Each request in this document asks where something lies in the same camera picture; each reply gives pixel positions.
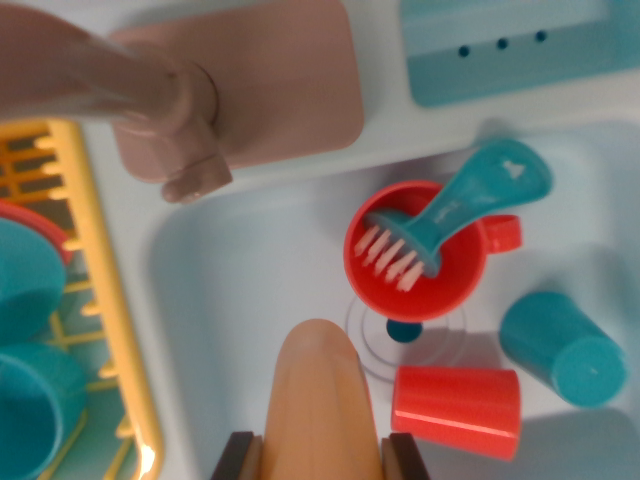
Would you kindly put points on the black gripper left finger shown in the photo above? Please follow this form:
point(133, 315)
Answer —
point(237, 460)

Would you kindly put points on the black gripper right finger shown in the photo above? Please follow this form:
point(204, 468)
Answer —
point(405, 460)

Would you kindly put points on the beige toy detergent bottle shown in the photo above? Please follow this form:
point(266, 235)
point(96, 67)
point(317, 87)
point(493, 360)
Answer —
point(320, 410)

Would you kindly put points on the teal sink drain plug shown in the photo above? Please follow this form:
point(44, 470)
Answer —
point(402, 332)

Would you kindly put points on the light blue toy sink unit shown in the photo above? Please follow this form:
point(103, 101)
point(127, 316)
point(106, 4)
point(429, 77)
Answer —
point(240, 280)

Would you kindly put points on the red toy tumbler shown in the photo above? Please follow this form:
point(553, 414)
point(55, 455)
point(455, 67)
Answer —
point(455, 410)

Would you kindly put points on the red toy mug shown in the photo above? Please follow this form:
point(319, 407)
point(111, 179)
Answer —
point(450, 290)

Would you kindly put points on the teal toy tumbler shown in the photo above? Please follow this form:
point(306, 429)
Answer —
point(550, 340)

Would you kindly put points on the teal toy mug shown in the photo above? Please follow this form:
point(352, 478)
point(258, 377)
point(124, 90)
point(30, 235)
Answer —
point(30, 410)

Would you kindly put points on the yellow plastic dish rack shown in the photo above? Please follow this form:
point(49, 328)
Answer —
point(110, 280)

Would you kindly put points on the deep teal toy bowl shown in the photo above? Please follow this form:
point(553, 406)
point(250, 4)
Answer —
point(25, 280)

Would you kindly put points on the teal dish brush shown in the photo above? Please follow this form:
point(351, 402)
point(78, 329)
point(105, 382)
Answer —
point(480, 190)

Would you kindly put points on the red toy plate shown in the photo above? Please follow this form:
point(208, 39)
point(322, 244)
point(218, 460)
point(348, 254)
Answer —
point(55, 235)

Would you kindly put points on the grey-brown toy faucet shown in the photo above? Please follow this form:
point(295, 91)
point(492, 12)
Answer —
point(100, 85)

